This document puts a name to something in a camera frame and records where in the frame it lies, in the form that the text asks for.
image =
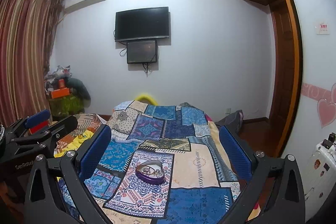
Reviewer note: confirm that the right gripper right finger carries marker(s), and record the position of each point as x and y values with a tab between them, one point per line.
239	152

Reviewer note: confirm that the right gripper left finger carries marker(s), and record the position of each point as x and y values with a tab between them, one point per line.
91	151

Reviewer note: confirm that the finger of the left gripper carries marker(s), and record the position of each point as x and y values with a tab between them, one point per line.
54	132
38	118

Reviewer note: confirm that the gold jewelry pieces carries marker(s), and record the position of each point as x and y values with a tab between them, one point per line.
156	172

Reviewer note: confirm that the purple heart jewelry box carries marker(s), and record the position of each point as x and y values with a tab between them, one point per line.
142	172

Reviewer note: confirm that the red box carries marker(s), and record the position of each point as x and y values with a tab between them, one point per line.
38	127

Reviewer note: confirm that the green patterned cloth bundle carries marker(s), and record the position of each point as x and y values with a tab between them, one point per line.
65	106

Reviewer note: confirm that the yellow blanket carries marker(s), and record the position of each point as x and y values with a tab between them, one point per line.
75	144

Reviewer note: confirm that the orange box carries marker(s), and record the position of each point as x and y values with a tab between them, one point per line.
60	93

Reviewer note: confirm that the brown leaf pattern fabric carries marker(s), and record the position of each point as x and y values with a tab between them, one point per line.
84	122

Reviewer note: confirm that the dark bag on floor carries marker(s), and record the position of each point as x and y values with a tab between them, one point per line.
233	121

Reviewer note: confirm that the patchwork patterned bedspread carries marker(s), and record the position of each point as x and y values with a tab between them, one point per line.
200	185

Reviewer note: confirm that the yellow pillow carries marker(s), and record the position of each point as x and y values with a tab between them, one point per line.
146	98

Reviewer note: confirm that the white suitcase with stickers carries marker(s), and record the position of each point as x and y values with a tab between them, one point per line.
318	177

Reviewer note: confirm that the striped red curtain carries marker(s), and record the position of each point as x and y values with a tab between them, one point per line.
28	29

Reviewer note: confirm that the wooden door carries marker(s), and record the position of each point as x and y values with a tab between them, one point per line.
288	76

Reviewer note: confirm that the wall power outlet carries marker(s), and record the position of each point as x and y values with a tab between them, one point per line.
227	110

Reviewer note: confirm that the pink heart wall decal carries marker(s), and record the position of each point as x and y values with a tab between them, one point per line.
325	102

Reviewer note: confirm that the small wall monitor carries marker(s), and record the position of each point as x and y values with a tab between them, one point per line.
140	52

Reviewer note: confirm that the large wall television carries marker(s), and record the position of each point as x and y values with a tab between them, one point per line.
146	23

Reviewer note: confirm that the white wall switch sticker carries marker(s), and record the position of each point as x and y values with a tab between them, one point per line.
322	28

